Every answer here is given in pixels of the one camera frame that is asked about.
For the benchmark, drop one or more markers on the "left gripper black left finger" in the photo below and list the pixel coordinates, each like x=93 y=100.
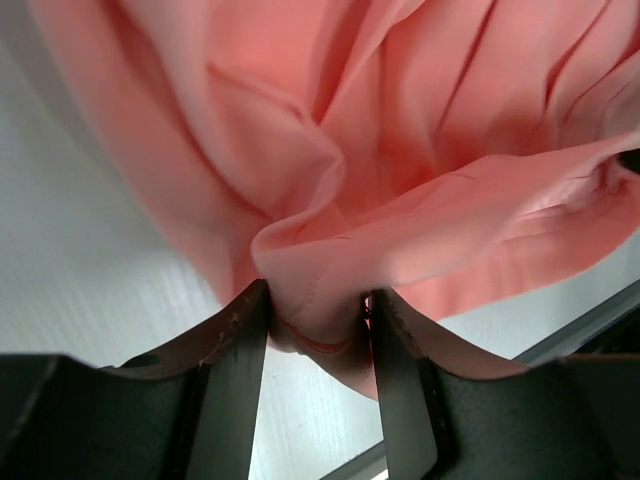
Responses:
x=184 y=410

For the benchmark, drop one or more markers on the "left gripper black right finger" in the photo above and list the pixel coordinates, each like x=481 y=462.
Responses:
x=500 y=410

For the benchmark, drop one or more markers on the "pink skirt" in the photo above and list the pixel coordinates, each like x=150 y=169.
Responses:
x=459 y=152

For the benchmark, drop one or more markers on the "aluminium rail frame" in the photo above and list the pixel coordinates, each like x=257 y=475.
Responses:
x=550 y=350

